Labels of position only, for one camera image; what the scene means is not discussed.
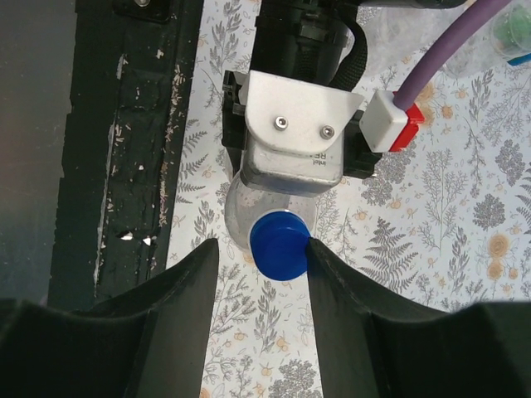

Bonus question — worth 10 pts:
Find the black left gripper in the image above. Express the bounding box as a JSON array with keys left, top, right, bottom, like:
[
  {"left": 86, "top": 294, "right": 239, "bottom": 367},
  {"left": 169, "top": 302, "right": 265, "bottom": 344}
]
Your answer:
[{"left": 221, "top": 70, "right": 382, "bottom": 182}]

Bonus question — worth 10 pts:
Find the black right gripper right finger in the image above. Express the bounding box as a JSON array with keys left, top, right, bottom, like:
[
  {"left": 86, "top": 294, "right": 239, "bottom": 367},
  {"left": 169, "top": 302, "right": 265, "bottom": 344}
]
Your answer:
[{"left": 306, "top": 239, "right": 530, "bottom": 397}]

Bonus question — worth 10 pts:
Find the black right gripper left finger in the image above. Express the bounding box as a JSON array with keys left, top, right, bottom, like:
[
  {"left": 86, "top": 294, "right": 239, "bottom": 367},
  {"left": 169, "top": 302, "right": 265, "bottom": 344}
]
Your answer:
[{"left": 1, "top": 239, "right": 219, "bottom": 397}]

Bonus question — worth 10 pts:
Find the Pepsi bottle blue label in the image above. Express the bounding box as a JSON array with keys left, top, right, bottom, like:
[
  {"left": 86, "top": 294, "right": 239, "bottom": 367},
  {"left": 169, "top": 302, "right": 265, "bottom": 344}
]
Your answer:
[{"left": 224, "top": 172, "right": 316, "bottom": 259}]

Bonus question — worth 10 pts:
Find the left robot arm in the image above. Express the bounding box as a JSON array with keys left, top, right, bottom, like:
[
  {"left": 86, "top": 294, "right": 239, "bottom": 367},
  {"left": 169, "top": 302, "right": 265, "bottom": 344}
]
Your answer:
[{"left": 222, "top": 1, "right": 382, "bottom": 180}]

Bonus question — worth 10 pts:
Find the green blue toy figure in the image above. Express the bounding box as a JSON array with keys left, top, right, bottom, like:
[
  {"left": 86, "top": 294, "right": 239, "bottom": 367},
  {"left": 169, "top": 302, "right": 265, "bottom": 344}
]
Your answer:
[{"left": 490, "top": 1, "right": 530, "bottom": 66}]

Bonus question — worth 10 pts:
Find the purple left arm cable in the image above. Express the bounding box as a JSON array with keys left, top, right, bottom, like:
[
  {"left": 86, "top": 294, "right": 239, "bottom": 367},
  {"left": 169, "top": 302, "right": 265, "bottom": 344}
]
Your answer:
[{"left": 358, "top": 0, "right": 514, "bottom": 153}]

